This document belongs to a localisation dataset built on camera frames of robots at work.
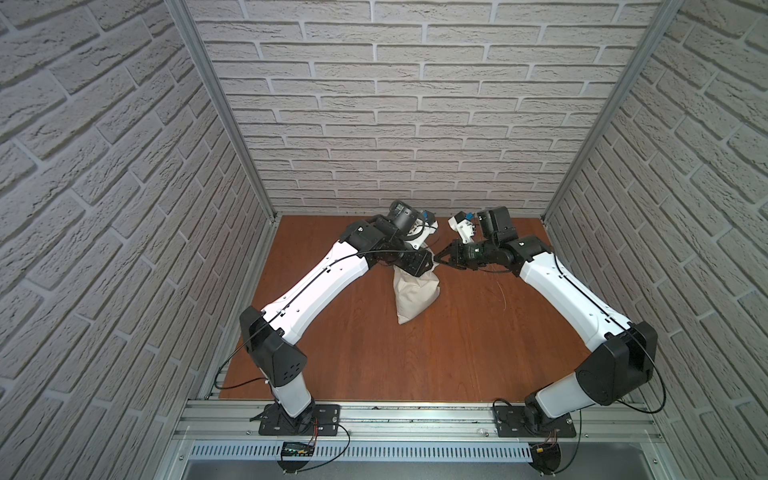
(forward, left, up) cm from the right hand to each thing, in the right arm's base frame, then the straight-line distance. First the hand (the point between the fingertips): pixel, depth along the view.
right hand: (427, 262), depth 76 cm
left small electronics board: (-36, +35, -25) cm, 56 cm away
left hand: (+1, +1, +3) cm, 3 cm away
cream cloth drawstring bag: (-1, +3, -13) cm, 14 cm away
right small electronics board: (-41, -26, -27) cm, 56 cm away
